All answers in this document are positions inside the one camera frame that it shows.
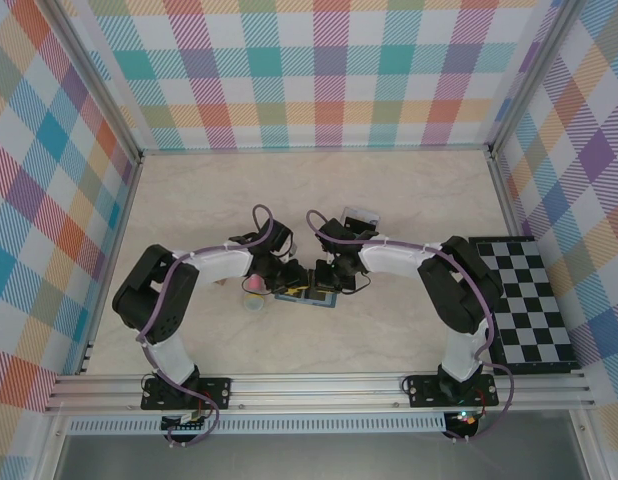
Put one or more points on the blue green box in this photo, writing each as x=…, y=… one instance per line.
x=289, y=300

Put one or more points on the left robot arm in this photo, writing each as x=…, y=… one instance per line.
x=154, y=300

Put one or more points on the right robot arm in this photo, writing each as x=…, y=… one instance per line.
x=459, y=295

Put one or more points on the pink toy microphone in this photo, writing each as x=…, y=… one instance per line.
x=254, y=295

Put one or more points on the left controller board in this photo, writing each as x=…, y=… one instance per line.
x=184, y=422

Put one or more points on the controller board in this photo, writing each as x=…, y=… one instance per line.
x=464, y=422
x=184, y=422

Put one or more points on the black and white chessboard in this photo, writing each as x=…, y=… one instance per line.
x=529, y=310

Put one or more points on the right controller board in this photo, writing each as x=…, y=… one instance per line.
x=464, y=422

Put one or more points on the aluminium mounting rail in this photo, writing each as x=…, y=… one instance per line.
x=314, y=392

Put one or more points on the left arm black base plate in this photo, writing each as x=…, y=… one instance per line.
x=214, y=392

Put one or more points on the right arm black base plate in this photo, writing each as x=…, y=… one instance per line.
x=421, y=390

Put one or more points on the aluminium side rail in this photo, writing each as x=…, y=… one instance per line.
x=534, y=220
x=109, y=270

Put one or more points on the aluminium frame post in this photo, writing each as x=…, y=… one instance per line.
x=534, y=75
x=94, y=85

